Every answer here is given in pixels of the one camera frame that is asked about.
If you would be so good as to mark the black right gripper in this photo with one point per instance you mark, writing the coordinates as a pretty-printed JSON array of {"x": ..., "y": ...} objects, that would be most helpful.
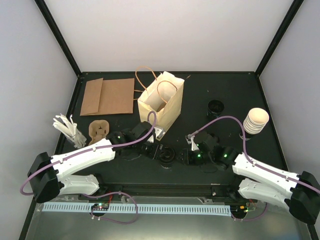
[{"x": 186, "y": 158}]

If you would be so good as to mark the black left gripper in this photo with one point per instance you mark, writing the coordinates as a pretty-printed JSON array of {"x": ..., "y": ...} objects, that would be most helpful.
[{"x": 154, "y": 153}]

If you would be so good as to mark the black plastic cup lid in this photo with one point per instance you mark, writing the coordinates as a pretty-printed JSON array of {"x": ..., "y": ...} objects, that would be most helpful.
[{"x": 167, "y": 154}]

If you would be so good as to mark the cream paper bag with handles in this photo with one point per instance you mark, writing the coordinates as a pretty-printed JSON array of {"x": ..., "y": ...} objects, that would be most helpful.
[{"x": 163, "y": 96}]

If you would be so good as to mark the black takeout paper cup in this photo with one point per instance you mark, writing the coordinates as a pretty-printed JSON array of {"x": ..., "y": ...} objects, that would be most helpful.
[{"x": 166, "y": 164}]

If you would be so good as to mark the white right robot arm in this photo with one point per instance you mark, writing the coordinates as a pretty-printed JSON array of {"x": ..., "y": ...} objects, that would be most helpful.
[{"x": 299, "y": 194}]

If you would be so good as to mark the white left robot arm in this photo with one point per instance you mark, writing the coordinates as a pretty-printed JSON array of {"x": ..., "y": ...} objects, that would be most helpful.
[{"x": 52, "y": 176}]

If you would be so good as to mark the black coffee cup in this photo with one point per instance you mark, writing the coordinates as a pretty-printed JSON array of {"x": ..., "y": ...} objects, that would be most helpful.
[{"x": 214, "y": 109}]

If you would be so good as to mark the flat brown paper bag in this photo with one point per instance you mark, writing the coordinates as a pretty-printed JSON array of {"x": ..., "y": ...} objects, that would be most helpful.
[{"x": 91, "y": 98}]

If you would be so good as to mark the white stirrers in holder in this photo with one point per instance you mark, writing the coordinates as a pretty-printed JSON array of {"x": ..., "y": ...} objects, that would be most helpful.
[{"x": 70, "y": 130}]

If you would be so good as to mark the stack of white paper cups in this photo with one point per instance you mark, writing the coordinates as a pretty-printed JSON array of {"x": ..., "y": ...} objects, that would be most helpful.
[{"x": 256, "y": 119}]

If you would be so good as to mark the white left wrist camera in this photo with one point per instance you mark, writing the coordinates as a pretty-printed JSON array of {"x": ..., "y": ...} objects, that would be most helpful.
[{"x": 156, "y": 135}]

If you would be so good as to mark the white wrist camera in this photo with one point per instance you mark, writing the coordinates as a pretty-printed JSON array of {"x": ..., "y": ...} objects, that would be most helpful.
[
  {"x": 190, "y": 140},
  {"x": 156, "y": 135}
]

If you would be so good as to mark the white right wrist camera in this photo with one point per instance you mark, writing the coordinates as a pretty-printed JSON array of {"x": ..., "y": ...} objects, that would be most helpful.
[{"x": 190, "y": 140}]

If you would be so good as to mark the white slotted cable duct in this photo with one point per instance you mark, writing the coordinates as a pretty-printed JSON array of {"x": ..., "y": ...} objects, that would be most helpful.
[{"x": 130, "y": 208}]

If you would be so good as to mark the brown paper bag with handles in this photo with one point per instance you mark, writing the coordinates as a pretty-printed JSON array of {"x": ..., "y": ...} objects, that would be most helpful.
[{"x": 116, "y": 97}]

